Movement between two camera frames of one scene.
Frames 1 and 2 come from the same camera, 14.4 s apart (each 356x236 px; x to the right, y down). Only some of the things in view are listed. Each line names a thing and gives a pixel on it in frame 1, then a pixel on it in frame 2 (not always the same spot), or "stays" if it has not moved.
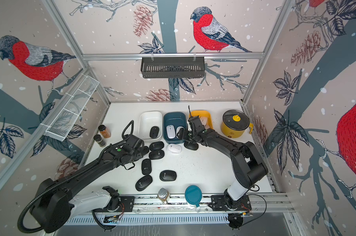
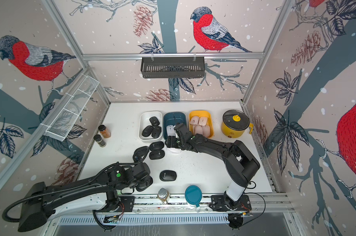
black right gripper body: [190, 135] -> [177, 142]
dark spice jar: [98, 138] stays
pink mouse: [203, 120] stays
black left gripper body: [137, 155] -> [135, 183]
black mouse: [154, 132] stays
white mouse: [170, 131] stays
